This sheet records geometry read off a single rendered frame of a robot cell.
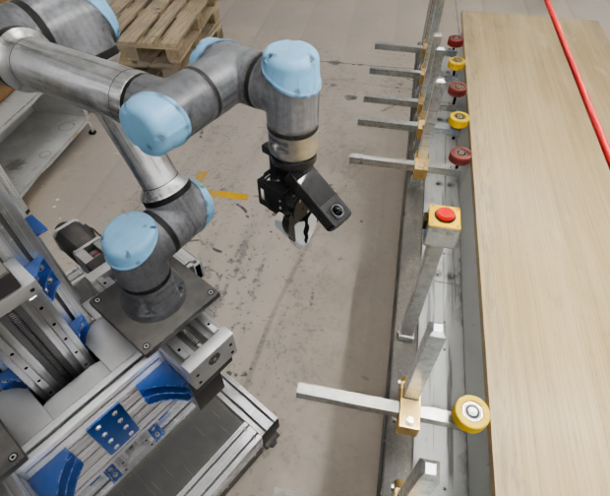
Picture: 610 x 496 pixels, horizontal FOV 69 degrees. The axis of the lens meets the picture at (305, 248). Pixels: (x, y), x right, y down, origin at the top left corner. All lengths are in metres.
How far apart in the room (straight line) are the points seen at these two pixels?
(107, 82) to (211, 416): 1.44
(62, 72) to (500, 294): 1.15
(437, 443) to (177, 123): 1.13
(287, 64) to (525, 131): 1.55
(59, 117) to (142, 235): 2.88
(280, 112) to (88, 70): 0.26
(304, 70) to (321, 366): 1.72
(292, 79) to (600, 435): 1.03
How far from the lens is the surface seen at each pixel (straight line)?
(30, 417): 1.21
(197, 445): 1.84
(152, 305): 1.06
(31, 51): 0.80
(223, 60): 0.65
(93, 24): 0.95
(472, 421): 1.15
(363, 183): 3.00
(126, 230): 0.98
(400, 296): 1.53
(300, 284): 2.40
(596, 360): 1.37
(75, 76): 0.71
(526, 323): 1.34
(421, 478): 0.87
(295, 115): 0.62
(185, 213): 1.01
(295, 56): 0.60
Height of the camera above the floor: 1.93
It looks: 49 degrees down
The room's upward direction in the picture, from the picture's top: straight up
